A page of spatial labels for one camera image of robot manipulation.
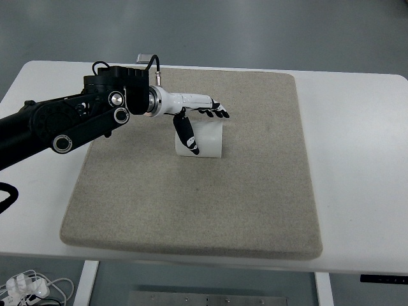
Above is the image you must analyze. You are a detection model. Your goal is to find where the white and black hand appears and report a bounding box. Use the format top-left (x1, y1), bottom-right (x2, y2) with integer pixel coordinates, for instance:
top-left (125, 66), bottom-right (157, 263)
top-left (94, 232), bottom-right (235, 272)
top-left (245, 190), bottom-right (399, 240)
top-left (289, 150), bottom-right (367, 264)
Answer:
top-left (158, 86), bottom-right (231, 156)

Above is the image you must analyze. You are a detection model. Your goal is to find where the white ribbed cup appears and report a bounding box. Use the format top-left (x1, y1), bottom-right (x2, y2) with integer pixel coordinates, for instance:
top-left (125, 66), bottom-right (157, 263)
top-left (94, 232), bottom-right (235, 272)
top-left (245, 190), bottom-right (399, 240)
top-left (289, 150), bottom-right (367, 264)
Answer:
top-left (175, 119), bottom-right (224, 159)

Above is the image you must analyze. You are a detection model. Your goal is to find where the beige felt mat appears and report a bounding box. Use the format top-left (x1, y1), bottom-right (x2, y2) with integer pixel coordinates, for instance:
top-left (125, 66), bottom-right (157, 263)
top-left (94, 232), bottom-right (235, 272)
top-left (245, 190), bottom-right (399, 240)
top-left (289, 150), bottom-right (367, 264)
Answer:
top-left (59, 65), bottom-right (324, 263)

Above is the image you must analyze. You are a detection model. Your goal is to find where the grey metal plate with screws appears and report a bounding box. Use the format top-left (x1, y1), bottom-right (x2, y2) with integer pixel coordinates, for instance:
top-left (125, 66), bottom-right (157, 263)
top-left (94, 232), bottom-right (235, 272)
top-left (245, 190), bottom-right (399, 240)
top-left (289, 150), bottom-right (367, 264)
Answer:
top-left (128, 290), bottom-right (287, 306)

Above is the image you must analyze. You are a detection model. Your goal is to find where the white table leg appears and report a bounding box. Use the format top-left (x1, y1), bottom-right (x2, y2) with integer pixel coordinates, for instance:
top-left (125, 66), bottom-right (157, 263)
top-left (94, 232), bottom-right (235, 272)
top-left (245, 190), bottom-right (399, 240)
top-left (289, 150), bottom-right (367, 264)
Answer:
top-left (73, 260), bottom-right (101, 306)
top-left (314, 272), bottom-right (335, 306)

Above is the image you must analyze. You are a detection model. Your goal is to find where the white power adapter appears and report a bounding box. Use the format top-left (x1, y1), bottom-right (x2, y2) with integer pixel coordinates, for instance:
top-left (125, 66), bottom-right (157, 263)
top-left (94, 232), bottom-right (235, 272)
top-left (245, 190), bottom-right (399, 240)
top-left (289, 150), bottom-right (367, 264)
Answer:
top-left (5, 272), bottom-right (51, 300)

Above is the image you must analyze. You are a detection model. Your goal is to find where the black table control panel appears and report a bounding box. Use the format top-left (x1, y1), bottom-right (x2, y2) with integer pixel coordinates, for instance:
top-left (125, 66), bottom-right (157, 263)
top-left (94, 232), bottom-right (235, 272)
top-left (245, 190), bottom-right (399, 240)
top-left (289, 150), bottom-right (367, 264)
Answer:
top-left (360, 274), bottom-right (408, 284)

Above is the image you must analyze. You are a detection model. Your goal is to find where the white cable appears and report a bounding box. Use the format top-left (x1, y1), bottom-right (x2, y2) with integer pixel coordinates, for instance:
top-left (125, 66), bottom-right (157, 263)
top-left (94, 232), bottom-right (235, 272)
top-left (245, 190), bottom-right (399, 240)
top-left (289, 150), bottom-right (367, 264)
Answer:
top-left (0, 268), bottom-right (75, 305)

